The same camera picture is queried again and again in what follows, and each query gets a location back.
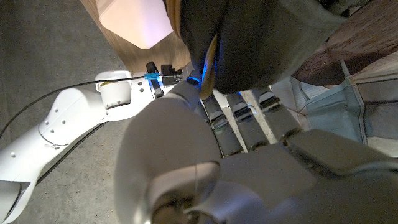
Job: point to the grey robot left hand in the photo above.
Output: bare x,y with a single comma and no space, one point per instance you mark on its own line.
264,186

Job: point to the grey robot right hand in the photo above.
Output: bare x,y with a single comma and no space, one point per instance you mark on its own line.
187,70

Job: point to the black backpack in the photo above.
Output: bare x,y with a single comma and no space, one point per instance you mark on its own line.
264,40

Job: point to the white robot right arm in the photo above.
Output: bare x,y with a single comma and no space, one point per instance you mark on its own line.
68,124

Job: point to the pink jewelry box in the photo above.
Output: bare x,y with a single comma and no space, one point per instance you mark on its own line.
136,21

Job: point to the printed living room backdrop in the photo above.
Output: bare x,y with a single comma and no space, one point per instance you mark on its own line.
357,93

